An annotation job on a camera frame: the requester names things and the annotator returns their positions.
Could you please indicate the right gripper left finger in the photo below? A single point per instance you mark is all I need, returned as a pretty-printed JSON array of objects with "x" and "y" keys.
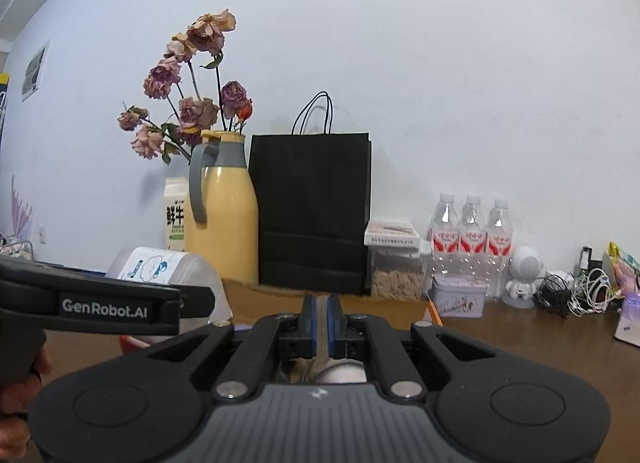
[{"x": 258, "y": 353}]

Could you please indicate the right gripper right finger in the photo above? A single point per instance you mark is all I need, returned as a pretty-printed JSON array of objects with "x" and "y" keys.
[{"x": 373, "y": 342}]

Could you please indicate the white cloth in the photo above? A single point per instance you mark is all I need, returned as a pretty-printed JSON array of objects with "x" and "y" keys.
[{"x": 345, "y": 371}]

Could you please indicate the person's left hand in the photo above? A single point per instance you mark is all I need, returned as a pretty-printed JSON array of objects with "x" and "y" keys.
[{"x": 24, "y": 360}]

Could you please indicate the red cardboard box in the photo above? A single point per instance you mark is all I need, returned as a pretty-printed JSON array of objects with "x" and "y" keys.
[{"x": 250, "y": 302}]

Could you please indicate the white tin box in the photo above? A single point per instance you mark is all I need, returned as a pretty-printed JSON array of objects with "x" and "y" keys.
[{"x": 459, "y": 296}]

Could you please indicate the clear snack container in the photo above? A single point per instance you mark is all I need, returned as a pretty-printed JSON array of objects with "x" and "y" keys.
[{"x": 399, "y": 274}]

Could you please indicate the left water bottle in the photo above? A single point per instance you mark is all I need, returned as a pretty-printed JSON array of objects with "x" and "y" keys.
[{"x": 444, "y": 236}]

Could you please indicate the water bottle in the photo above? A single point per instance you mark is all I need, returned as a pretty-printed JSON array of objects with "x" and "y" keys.
[
  {"x": 444, "y": 236},
  {"x": 498, "y": 247},
  {"x": 472, "y": 236}
]

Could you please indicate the white flat box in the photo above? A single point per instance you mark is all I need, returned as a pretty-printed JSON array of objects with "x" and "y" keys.
[{"x": 391, "y": 235}]

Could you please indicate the yellow thermos jug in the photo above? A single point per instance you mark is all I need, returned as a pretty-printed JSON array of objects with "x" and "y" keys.
[{"x": 221, "y": 207}]

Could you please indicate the middle water bottle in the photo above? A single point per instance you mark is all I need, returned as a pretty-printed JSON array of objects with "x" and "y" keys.
[{"x": 472, "y": 236}]

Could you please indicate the white toy robot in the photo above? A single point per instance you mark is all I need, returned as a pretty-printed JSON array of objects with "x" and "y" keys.
[{"x": 525, "y": 269}]

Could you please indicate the right water bottle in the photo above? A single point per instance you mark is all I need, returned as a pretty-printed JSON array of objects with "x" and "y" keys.
[{"x": 498, "y": 247}]

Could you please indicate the black paper shopping bag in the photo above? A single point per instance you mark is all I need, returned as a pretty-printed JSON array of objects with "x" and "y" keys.
[{"x": 313, "y": 191}]

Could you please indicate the white milk carton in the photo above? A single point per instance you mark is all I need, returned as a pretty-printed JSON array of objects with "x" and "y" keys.
[{"x": 175, "y": 195}]

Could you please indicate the purple tissue box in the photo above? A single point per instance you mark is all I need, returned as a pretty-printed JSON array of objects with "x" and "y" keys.
[{"x": 628, "y": 326}]

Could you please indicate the colourful snack packets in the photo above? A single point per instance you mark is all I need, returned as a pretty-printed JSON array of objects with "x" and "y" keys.
[{"x": 625, "y": 270}]

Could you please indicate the dried pink rose bouquet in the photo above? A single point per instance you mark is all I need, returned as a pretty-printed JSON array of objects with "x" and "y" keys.
[{"x": 188, "y": 79}]

